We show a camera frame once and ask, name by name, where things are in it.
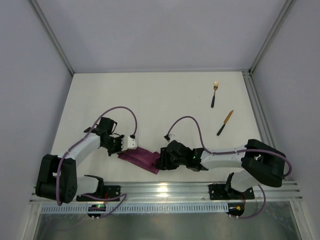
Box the purple satin napkin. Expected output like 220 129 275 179
118 147 160 175

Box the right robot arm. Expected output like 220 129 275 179
155 139 286 200

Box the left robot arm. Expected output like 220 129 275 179
35 117 124 205

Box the left controller board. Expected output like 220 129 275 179
87 204 106 220

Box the controller board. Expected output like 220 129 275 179
87 204 106 220
226 202 245 219

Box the gold fork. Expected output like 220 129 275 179
210 81 219 108

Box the right controller board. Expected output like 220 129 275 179
226 202 245 219

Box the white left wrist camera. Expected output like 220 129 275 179
122 136 138 151

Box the front aluminium rail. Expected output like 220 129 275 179
28 181 304 205

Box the aluminium rail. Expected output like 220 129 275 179
242 70 279 150
28 181 304 205

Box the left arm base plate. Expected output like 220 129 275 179
76 185 121 202

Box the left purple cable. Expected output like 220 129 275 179
56 106 139 220

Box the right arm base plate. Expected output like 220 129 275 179
208 183 255 201

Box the slotted cable duct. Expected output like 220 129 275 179
40 202 229 214

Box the black handled gold knife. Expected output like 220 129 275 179
216 110 234 136

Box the right aluminium rail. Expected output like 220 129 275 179
242 70 279 150

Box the left frame post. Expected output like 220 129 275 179
27 0 75 77

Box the frame post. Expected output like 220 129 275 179
27 0 75 77
248 0 296 75

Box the right frame post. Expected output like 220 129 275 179
248 0 296 75

